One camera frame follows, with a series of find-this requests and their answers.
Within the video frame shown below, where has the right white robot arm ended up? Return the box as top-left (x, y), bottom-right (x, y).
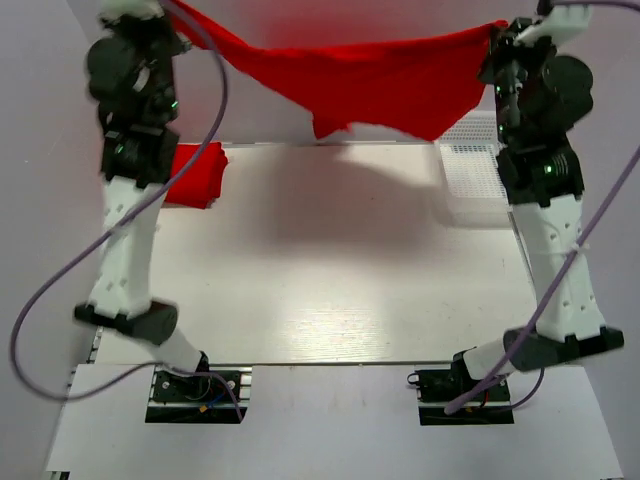
top-left (451, 1), bottom-right (624, 381)

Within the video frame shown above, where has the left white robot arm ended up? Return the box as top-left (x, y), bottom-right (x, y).
top-left (74, 1), bottom-right (206, 376)

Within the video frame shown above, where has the folded red t shirt stack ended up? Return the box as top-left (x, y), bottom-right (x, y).
top-left (164, 142), bottom-right (228, 209)

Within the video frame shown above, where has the white plastic basket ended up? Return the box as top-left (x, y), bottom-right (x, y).
top-left (434, 110), bottom-right (511, 229)

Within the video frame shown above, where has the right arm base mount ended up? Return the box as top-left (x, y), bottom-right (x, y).
top-left (406, 366), bottom-right (514, 427)

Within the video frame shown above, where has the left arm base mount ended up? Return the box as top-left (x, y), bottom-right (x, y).
top-left (145, 367), bottom-right (252, 425)

